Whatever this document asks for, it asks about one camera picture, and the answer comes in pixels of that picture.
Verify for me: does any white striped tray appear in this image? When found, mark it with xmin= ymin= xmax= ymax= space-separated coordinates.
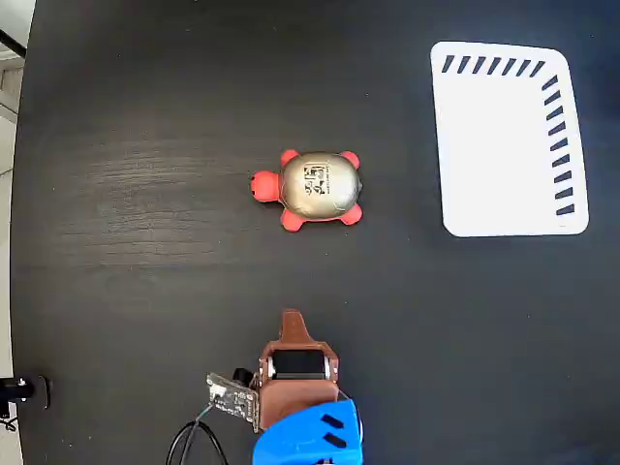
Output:
xmin=429 ymin=40 xmax=591 ymax=238

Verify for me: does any red turtle toy gold shell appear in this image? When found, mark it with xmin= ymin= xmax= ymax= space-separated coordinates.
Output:
xmin=250 ymin=148 xmax=364 ymax=233

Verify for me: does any black diagonal bar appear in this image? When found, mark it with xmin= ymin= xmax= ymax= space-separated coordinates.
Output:
xmin=0 ymin=28 xmax=28 ymax=59

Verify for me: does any black table clamp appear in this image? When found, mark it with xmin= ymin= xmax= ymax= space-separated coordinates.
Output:
xmin=0 ymin=374 xmax=53 ymax=411

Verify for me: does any black camera circuit board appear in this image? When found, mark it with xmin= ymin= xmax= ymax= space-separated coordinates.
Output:
xmin=204 ymin=371 xmax=261 ymax=433

